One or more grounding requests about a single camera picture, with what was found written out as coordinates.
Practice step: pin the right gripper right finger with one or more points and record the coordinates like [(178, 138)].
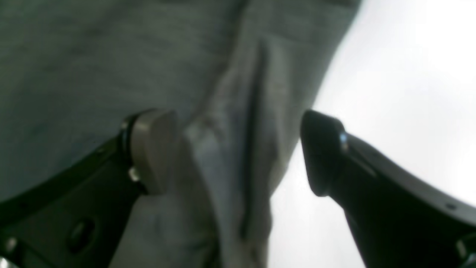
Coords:
[(396, 219)]

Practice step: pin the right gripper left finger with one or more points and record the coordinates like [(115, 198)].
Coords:
[(77, 218)]

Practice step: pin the dark grey T-shirt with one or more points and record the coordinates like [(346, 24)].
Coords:
[(227, 81)]

